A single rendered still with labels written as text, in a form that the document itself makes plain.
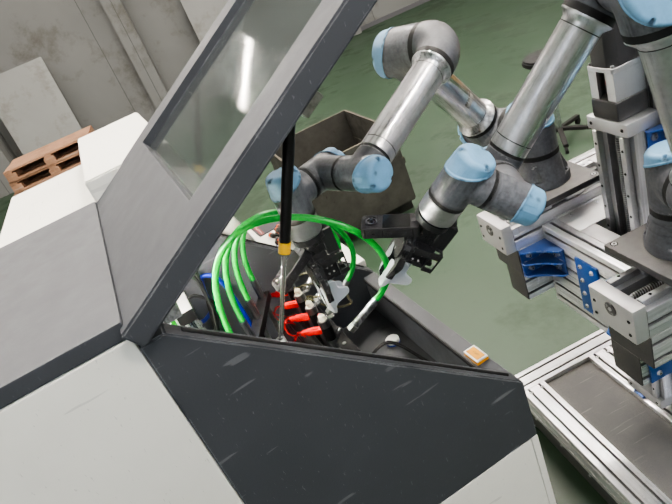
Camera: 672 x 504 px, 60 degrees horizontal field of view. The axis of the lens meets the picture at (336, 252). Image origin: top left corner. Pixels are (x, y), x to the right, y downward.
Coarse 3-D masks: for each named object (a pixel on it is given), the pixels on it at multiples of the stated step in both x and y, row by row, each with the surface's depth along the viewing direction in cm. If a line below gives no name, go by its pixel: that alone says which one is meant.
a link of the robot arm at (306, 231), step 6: (306, 222) 122; (312, 222) 123; (294, 228) 123; (300, 228) 122; (306, 228) 123; (312, 228) 123; (318, 228) 124; (294, 234) 123; (300, 234) 123; (306, 234) 123; (312, 234) 124; (294, 240) 125; (300, 240) 124; (306, 240) 124
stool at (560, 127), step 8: (528, 56) 402; (536, 56) 396; (528, 64) 391; (560, 120) 414; (568, 120) 425; (576, 120) 432; (560, 128) 416; (568, 128) 414; (576, 128) 411; (584, 128) 409; (560, 136) 408; (568, 152) 399
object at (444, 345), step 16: (368, 288) 175; (384, 304) 168; (400, 304) 156; (416, 304) 154; (400, 320) 162; (416, 320) 148; (432, 320) 146; (416, 336) 156; (432, 336) 142; (448, 336) 139; (432, 352) 150; (448, 352) 139; (496, 368) 124
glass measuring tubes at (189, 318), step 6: (186, 294) 132; (180, 300) 127; (186, 300) 126; (180, 306) 125; (186, 306) 124; (192, 306) 127; (186, 312) 122; (192, 312) 123; (180, 318) 122; (186, 318) 123; (192, 318) 123; (180, 324) 123; (186, 324) 123; (192, 324) 125; (198, 324) 126
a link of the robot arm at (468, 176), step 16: (464, 144) 100; (448, 160) 102; (464, 160) 98; (480, 160) 98; (448, 176) 101; (464, 176) 99; (480, 176) 98; (432, 192) 105; (448, 192) 102; (464, 192) 101; (480, 192) 101; (448, 208) 104; (464, 208) 105
